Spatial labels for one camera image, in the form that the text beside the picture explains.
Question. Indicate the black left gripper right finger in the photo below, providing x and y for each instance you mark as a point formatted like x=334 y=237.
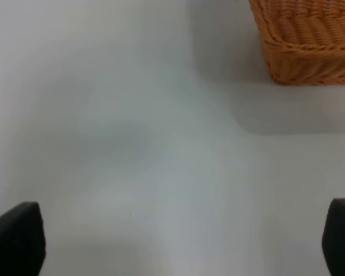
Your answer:
x=333 y=240

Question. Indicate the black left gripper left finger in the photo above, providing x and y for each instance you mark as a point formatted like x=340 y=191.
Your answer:
x=22 y=240

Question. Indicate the orange wicker basket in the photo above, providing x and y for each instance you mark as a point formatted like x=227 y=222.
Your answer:
x=303 y=42

